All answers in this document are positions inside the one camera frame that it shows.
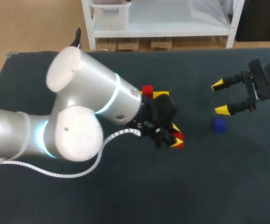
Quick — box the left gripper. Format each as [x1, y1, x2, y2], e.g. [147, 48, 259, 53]
[134, 94, 185, 149]

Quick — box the red cube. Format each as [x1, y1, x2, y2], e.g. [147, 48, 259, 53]
[142, 85, 154, 99]
[173, 132, 185, 149]

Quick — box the blue cube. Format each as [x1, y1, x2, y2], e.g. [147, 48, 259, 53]
[213, 117, 227, 133]

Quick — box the black box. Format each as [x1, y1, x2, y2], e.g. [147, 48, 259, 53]
[235, 0, 270, 43]

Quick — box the white metal shelf rack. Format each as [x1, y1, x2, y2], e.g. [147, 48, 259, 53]
[81, 0, 245, 50]

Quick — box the white plastic bin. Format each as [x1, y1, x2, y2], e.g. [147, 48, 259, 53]
[89, 0, 132, 32]

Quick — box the white cable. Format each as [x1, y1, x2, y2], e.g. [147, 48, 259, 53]
[0, 127, 142, 178]

